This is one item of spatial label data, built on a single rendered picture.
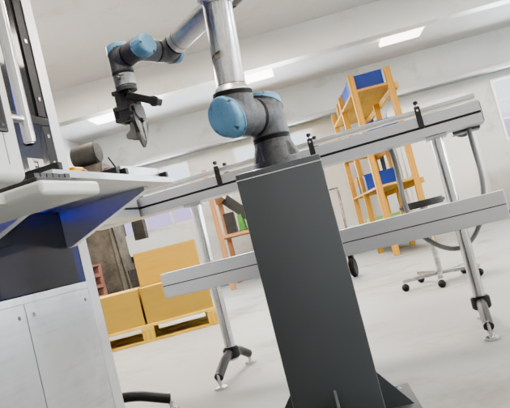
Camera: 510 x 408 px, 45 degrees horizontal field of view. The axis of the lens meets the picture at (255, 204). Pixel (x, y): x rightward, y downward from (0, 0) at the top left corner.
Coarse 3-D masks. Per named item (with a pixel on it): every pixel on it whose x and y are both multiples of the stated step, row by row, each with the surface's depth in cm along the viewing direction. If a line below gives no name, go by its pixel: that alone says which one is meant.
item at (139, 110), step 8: (120, 88) 205; (128, 88) 206; (136, 88) 208; (120, 96) 208; (120, 104) 207; (128, 104) 205; (136, 104) 206; (120, 112) 206; (128, 112) 205; (136, 112) 204; (144, 112) 210; (120, 120) 205; (128, 120) 206
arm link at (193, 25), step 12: (240, 0) 190; (192, 12) 198; (180, 24) 202; (192, 24) 199; (204, 24) 198; (168, 36) 206; (180, 36) 203; (192, 36) 202; (168, 48) 207; (180, 48) 206; (168, 60) 210; (180, 60) 214
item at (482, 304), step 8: (472, 296) 261; (480, 296) 257; (488, 296) 257; (472, 304) 260; (480, 304) 250; (488, 304) 256; (480, 312) 246; (488, 312) 244; (488, 320) 239; (488, 328) 238; (488, 336) 240; (496, 336) 237
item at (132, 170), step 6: (108, 168) 188; (120, 168) 187; (132, 168) 194; (138, 168) 198; (144, 168) 202; (150, 168) 206; (156, 168) 211; (132, 174) 193; (138, 174) 197; (144, 174) 201; (150, 174) 205; (156, 174) 209
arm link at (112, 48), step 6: (114, 42) 206; (120, 42) 206; (108, 48) 206; (114, 48) 206; (108, 54) 207; (114, 54) 205; (108, 60) 207; (114, 60) 205; (120, 60) 204; (114, 66) 206; (120, 66) 205; (126, 66) 206; (132, 66) 208; (114, 72) 206; (120, 72) 205
